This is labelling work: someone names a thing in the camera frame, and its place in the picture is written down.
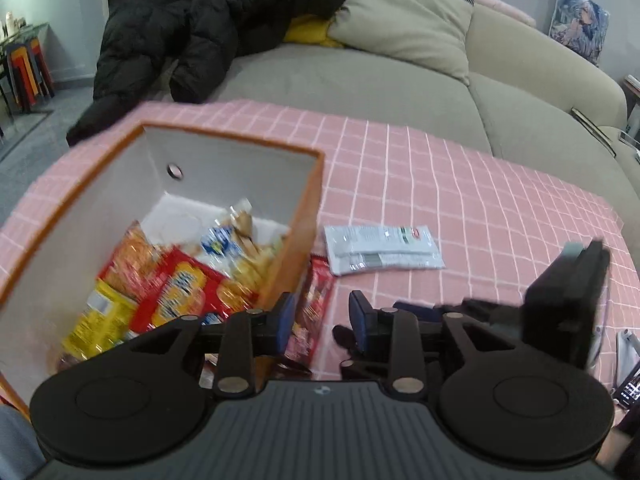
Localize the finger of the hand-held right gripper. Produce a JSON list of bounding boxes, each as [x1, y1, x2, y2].
[[332, 324, 392, 380], [392, 298, 527, 342]]

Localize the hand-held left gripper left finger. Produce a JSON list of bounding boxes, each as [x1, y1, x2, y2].
[[122, 291, 297, 397]]

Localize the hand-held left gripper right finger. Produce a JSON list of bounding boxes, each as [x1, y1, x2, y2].
[[347, 290, 523, 397]]

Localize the dark red snack packet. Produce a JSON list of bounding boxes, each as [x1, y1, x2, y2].
[[280, 254, 337, 376]]

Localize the red chips bag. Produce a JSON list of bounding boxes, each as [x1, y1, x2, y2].
[[127, 247, 226, 333]]

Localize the yellow snack packet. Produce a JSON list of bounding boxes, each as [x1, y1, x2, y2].
[[61, 280, 138, 361]]

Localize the orange cardboard box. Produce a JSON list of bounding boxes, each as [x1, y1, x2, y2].
[[0, 122, 326, 421]]

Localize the person's right hand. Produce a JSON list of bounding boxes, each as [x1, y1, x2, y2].
[[595, 410, 640, 479]]

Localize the clear packet of biscuit sticks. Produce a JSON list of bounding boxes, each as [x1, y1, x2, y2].
[[200, 197, 286, 311]]

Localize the grey phone stand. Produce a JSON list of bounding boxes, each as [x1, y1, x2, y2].
[[616, 329, 640, 366]]

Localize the white snack packet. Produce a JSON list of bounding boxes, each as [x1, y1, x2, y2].
[[322, 224, 446, 277]]

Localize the smartphone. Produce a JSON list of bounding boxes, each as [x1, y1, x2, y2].
[[612, 367, 640, 406]]

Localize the pink checked tablecloth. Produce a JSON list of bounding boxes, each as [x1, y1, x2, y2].
[[0, 100, 640, 401]]

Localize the orange snack packet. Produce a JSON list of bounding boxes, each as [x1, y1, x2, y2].
[[97, 220, 168, 306]]

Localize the beige sofa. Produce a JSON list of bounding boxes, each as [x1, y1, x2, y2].
[[150, 0, 640, 196]]

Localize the blue printed cushion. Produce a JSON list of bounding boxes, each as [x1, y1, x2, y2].
[[549, 0, 612, 67]]

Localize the blue grey clothing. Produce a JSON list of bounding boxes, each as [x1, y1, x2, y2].
[[0, 402, 48, 480]]

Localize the yellow cushion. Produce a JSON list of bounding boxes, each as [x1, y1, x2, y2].
[[282, 0, 356, 50]]

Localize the beige cushion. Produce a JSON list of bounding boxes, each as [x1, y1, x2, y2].
[[327, 0, 473, 86]]

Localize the pink cushion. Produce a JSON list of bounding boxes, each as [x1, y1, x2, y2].
[[472, 0, 536, 27]]

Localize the black puffer jacket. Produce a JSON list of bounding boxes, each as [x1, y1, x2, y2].
[[66, 0, 351, 148]]

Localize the stacked coloured stools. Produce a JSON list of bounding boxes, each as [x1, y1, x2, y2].
[[0, 35, 56, 111]]

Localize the glass side table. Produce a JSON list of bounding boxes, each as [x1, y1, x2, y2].
[[0, 21, 51, 53]]

